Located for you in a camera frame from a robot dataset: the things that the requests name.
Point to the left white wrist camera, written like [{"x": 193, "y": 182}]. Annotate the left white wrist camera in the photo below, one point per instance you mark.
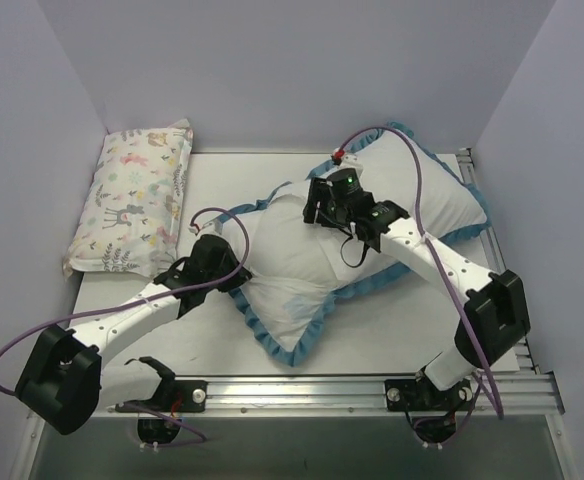
[{"x": 212, "y": 227}]

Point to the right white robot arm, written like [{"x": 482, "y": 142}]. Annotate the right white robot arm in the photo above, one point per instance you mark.
[{"x": 492, "y": 306}]

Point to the blue white plush pillowcase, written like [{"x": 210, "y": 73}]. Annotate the blue white plush pillowcase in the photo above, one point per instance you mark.
[{"x": 395, "y": 168}]

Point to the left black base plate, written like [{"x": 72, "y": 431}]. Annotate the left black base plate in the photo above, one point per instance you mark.
[{"x": 175, "y": 397}]

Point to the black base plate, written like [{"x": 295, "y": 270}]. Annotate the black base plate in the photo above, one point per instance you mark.
[
  {"x": 421, "y": 395},
  {"x": 175, "y": 397}
]

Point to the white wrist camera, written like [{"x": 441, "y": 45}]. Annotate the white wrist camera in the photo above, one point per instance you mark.
[
  {"x": 340, "y": 159},
  {"x": 212, "y": 227}
]

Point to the aluminium mounting rail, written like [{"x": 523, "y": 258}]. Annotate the aluminium mounting rail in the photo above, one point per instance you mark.
[{"x": 302, "y": 395}]

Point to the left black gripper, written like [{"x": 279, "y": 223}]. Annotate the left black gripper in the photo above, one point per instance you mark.
[{"x": 233, "y": 273}]

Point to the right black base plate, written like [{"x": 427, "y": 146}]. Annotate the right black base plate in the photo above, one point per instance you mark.
[{"x": 421, "y": 395}]

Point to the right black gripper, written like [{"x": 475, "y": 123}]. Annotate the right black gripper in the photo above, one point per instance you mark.
[{"x": 313, "y": 201}]

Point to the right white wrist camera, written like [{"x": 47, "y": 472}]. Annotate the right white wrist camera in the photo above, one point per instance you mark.
[{"x": 340, "y": 159}]

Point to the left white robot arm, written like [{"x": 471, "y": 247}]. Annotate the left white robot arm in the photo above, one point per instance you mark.
[{"x": 63, "y": 380}]

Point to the right aluminium side rail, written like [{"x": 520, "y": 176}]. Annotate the right aluminium side rail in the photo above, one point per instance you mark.
[{"x": 495, "y": 258}]

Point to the animal print white pillow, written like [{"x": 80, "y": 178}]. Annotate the animal print white pillow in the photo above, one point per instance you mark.
[{"x": 131, "y": 218}]

